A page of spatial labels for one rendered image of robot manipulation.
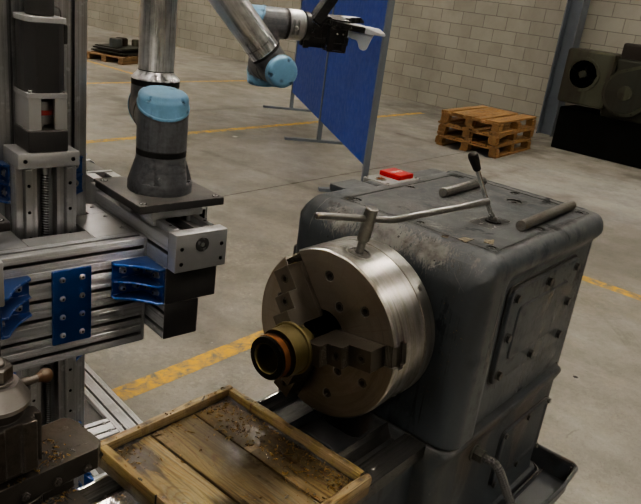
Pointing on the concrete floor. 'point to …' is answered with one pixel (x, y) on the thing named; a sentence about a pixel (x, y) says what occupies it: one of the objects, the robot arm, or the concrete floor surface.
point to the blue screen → (345, 81)
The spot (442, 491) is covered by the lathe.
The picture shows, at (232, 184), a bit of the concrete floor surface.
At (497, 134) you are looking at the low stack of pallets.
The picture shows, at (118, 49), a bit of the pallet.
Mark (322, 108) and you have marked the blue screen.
